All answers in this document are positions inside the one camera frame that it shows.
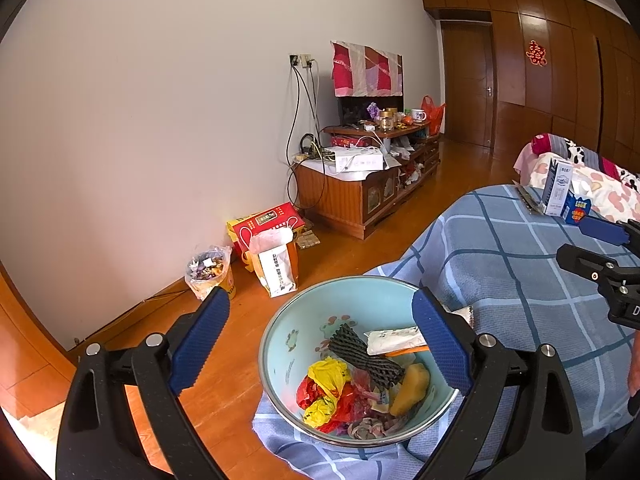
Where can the cow print blanket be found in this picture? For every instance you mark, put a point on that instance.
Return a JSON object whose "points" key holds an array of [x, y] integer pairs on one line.
{"points": [[555, 145]]}

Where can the pink patchwork cloth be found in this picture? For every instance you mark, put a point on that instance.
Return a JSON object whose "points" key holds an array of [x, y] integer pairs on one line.
{"points": [[365, 70]]}

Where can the light blue cartoon basin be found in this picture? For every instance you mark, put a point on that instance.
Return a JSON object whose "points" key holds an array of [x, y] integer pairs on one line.
{"points": [[295, 340]]}

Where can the tall white milk carton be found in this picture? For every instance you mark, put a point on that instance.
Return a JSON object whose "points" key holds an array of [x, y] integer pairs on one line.
{"points": [[557, 185]]}

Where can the black knitted scrubber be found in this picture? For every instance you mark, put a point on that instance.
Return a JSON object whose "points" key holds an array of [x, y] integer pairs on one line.
{"points": [[360, 355]]}

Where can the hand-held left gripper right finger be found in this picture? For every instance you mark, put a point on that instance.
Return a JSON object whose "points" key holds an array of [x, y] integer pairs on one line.
{"points": [[442, 345]]}

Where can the white paper bag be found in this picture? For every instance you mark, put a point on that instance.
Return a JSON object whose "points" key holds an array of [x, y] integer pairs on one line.
{"points": [[272, 270]]}

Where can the glass jar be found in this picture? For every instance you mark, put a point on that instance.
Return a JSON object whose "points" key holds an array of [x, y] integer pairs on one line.
{"points": [[386, 122], [394, 114]]}

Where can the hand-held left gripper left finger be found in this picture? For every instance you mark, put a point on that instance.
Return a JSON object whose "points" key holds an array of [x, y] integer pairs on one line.
{"points": [[200, 340]]}

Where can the white cardboard box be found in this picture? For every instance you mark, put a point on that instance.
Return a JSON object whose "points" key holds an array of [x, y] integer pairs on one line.
{"points": [[357, 161]]}

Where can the purple wrapped item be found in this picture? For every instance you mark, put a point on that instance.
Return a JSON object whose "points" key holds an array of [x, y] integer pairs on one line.
{"points": [[373, 109]]}

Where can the wooden television cabinet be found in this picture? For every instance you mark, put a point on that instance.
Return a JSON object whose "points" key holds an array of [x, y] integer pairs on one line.
{"points": [[340, 195]]}

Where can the wooden wardrobe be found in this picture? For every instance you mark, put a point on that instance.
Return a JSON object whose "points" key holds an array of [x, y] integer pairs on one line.
{"points": [[565, 85]]}

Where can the small lined waste bin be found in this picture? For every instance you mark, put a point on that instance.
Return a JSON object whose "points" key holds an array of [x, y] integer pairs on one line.
{"points": [[207, 270]]}

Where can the orange plastic bag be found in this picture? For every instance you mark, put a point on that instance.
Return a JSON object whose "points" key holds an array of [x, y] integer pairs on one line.
{"points": [[434, 115]]}

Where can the blue plaid tablecloth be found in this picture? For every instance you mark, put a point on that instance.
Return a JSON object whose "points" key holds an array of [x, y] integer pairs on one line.
{"points": [[500, 260]]}

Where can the person's right hand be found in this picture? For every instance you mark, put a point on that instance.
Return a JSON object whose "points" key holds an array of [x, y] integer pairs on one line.
{"points": [[636, 365]]}

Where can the dark wooden door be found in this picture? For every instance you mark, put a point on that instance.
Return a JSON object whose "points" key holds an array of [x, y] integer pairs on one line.
{"points": [[467, 85]]}

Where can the yellow plastic bag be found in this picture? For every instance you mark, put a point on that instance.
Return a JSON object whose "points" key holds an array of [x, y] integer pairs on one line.
{"points": [[327, 375]]}

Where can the red gift box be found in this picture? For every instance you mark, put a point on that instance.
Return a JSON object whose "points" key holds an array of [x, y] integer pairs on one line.
{"points": [[270, 217]]}

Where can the white wall socket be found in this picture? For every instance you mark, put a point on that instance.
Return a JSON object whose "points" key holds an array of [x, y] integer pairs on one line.
{"points": [[306, 60]]}

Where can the white mug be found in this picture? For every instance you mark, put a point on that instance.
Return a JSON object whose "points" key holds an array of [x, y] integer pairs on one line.
{"points": [[418, 115]]}

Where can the black television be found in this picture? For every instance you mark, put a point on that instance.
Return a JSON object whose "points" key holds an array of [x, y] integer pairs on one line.
{"points": [[350, 110]]}

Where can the silver foil packet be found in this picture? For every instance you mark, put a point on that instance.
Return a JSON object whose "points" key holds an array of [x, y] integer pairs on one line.
{"points": [[527, 199]]}

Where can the flattened cardboard scraps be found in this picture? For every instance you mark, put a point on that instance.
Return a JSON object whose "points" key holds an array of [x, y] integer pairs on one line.
{"points": [[307, 240]]}

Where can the red paper decoration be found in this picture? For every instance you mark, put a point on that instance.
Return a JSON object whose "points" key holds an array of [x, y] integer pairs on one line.
{"points": [[536, 53]]}

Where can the red plastic bag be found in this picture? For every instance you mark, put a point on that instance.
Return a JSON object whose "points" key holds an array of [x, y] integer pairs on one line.
{"points": [[350, 405]]}

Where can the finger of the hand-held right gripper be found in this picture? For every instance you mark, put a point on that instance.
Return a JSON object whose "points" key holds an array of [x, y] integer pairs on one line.
{"points": [[580, 257], [600, 227]]}

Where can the small blue drink carton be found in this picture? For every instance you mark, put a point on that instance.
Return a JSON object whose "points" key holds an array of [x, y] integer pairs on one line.
{"points": [[577, 207]]}

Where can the red tin box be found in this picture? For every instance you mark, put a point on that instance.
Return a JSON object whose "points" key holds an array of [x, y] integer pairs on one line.
{"points": [[350, 141]]}

